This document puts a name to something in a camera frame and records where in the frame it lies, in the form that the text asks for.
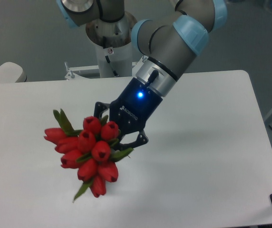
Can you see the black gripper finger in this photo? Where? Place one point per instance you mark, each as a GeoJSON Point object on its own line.
{"type": "Point", "coordinates": [141, 139]}
{"type": "Point", "coordinates": [100, 108]}

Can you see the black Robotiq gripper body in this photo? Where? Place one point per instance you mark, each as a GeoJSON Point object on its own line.
{"type": "Point", "coordinates": [131, 110]}

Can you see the red tulip bouquet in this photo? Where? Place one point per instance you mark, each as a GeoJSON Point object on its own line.
{"type": "Point", "coordinates": [93, 150]}

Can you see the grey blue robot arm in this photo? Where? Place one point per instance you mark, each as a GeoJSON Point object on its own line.
{"type": "Point", "coordinates": [155, 53]}

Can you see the white chair armrest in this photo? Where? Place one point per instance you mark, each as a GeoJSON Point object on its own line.
{"type": "Point", "coordinates": [12, 73]}

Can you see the white metal base frame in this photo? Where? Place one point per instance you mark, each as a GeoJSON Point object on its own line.
{"type": "Point", "coordinates": [74, 73]}

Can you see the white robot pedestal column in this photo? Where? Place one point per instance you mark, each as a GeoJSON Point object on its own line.
{"type": "Point", "coordinates": [112, 42]}

